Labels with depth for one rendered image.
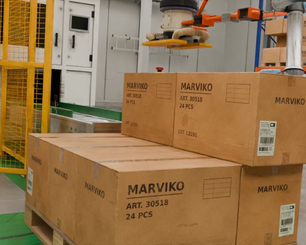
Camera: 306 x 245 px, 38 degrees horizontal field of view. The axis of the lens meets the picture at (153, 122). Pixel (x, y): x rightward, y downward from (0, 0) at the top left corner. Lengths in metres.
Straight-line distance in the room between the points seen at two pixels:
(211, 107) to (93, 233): 0.80
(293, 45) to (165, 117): 1.33
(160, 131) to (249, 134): 0.71
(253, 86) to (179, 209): 0.60
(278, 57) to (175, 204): 10.16
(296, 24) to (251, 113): 1.64
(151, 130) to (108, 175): 0.91
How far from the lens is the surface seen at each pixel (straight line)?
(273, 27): 12.02
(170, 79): 2.40
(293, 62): 3.34
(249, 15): 2.22
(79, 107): 4.66
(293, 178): 2.20
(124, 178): 1.62
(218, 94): 2.07
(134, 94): 2.73
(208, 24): 2.50
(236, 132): 1.97
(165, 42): 2.56
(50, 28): 3.61
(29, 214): 2.70
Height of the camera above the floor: 0.85
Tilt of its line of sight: 4 degrees down
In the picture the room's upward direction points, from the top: 3 degrees clockwise
